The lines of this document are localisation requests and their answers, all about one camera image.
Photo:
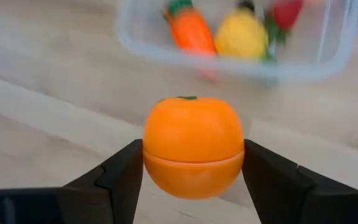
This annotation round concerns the orange toy carrot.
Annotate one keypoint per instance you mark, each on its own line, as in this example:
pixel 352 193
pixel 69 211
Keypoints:
pixel 191 31

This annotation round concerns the yellow toy pineapple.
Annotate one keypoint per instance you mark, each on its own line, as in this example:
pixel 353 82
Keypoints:
pixel 241 37

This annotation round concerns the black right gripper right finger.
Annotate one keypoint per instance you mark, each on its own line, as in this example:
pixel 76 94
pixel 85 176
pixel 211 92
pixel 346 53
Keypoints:
pixel 275 186

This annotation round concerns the orange toy orange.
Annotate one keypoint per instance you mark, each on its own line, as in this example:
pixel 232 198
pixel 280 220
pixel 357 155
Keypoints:
pixel 193 146

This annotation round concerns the clear plastic tupperware container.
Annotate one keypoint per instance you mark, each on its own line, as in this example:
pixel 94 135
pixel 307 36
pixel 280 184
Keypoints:
pixel 154 49

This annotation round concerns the red toy strawberry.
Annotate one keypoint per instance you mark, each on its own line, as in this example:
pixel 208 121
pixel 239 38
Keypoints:
pixel 286 14

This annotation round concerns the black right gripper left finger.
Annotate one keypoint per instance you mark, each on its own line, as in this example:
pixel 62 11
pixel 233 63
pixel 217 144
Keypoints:
pixel 120 186

